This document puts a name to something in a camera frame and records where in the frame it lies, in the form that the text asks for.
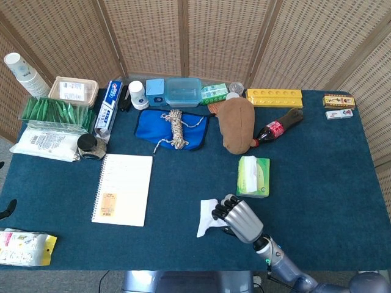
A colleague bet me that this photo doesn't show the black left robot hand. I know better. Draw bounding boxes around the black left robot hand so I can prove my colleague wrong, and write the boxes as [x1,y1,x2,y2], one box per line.
[0,198,18,221]

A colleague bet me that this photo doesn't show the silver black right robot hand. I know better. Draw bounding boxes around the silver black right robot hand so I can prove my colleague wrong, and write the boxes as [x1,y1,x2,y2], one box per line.
[211,194,264,244]

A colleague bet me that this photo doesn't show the white tissue sheet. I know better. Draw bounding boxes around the white tissue sheet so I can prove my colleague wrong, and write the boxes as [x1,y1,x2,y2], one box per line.
[196,198,228,239]

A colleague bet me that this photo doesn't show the green soft tissue pack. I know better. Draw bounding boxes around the green soft tissue pack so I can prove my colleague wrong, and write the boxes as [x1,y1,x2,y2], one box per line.
[236,155,271,198]

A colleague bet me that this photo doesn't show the yellow white snack bag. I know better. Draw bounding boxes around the yellow white snack bag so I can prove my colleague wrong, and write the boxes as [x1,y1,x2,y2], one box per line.
[0,228,58,267]

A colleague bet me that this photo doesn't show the dark blue carpet table cover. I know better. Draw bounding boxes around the dark blue carpet table cover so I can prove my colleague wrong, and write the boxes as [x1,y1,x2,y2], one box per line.
[0,88,391,272]

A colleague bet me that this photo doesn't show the white plastic bag with label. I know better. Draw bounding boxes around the white plastic bag with label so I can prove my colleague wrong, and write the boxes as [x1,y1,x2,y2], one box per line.
[9,125,82,162]

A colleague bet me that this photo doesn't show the grey blue robot torso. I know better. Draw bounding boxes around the grey blue robot torso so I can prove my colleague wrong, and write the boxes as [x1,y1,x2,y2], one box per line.
[122,270,254,293]

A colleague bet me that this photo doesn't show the brown plush toy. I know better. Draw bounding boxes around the brown plush toy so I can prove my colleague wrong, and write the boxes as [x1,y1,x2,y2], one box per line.
[217,98,259,154]

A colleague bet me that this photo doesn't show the cola bottle with red label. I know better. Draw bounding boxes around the cola bottle with red label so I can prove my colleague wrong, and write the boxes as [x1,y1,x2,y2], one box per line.
[252,107,305,147]

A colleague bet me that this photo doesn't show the glass jar with black lid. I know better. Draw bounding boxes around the glass jar with black lid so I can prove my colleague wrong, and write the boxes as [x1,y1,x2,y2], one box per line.
[76,133,108,161]

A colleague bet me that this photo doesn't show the clear box of green packets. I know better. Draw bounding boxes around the clear box of green packets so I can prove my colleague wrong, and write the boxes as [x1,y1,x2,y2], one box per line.
[18,96,97,135]

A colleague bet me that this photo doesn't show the orange woven coaster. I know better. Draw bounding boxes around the orange woven coaster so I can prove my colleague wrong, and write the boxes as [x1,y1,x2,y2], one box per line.
[207,102,224,117]

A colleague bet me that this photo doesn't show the white spiral notebook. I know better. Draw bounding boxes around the white spiral notebook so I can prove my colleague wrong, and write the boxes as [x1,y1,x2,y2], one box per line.
[90,153,153,228]

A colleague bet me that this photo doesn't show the yellow plastic block tray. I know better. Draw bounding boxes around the yellow plastic block tray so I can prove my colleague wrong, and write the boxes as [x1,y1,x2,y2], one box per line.
[246,88,304,109]

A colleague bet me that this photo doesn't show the tall white paper cup stack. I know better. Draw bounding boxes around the tall white paper cup stack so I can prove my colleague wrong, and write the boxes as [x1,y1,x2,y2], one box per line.
[3,52,51,98]

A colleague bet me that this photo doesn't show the blue cloth with black trim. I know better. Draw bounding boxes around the blue cloth with black trim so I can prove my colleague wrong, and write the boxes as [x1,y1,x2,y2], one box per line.
[133,109,214,152]

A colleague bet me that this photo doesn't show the beige lidded food container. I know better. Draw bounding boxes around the beige lidded food container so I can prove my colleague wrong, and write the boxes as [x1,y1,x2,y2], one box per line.
[48,76,99,109]

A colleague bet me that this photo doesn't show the white printed small box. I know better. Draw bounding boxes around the white printed small box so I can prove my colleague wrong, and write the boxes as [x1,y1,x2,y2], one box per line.
[325,109,354,120]

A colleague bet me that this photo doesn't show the clear container with blue lid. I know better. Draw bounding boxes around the clear container with blue lid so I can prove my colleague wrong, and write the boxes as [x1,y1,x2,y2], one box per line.
[164,78,203,108]

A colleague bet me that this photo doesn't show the blue white toothpaste box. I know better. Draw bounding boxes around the blue white toothpaste box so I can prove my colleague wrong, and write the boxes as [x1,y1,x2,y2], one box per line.
[93,79,123,143]

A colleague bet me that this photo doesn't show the yellow red printed box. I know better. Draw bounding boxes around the yellow red printed box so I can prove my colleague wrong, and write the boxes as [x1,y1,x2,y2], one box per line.
[323,93,357,110]

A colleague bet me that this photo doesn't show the black stapler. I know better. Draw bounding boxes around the black stapler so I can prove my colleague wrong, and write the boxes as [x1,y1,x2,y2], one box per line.
[118,85,133,112]

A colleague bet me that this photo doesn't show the light blue speaker box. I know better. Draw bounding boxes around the light blue speaker box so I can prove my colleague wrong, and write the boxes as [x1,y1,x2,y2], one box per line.
[145,78,167,107]

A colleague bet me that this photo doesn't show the paper cups with blue flower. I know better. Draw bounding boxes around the paper cups with blue flower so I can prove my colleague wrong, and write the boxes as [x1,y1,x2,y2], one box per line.
[128,80,150,110]

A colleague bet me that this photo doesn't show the woven bamboo folding screen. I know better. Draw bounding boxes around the woven bamboo folding screen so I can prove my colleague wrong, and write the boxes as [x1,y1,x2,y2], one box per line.
[0,0,391,214]

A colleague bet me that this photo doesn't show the braided rope bundle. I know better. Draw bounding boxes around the braided rope bundle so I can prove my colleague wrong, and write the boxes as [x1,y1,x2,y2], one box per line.
[152,109,204,156]

